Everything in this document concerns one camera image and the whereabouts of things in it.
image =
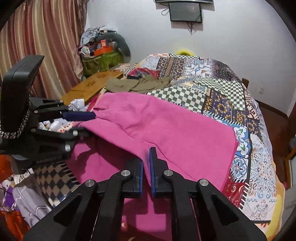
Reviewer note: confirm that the striped pink beige curtain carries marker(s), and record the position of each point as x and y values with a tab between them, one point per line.
52	29

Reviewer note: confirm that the pink pants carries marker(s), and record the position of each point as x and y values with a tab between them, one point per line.
127	125

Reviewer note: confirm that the white wall socket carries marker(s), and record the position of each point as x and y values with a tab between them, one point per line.
261	89

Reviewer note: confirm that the wooden lap desk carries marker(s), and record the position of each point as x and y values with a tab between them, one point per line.
90	87

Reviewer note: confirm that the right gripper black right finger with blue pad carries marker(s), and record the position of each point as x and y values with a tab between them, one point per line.
199	211

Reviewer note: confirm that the checkered fleece blanket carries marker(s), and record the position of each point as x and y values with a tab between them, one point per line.
56	181

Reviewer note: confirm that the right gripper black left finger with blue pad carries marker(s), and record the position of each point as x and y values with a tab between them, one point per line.
94	210

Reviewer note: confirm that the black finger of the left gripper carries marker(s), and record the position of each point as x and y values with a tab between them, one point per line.
76	134

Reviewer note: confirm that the orange box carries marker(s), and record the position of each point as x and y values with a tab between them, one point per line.
101	51

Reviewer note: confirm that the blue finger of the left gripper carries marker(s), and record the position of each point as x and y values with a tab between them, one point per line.
78	116

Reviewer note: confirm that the olive green folded garment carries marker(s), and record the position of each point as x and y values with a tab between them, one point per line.
142	85

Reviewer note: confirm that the green storage bag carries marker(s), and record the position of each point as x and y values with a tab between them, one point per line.
102	62

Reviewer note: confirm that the small black wall monitor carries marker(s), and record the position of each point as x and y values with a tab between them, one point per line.
185	12

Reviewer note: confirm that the large black wall television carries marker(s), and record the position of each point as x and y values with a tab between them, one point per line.
192	1

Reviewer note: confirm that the white crumpled cloth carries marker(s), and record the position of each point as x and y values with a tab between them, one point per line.
78	105

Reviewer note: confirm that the grey neck pillow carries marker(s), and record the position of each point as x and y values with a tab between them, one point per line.
120	44

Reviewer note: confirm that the patchwork patterned bed cover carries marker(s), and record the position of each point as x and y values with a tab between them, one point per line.
210	87

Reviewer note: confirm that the yellow foam tube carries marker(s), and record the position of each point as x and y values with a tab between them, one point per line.
184	52

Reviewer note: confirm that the red patterned cloth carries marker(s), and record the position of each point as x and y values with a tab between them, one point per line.
142	72

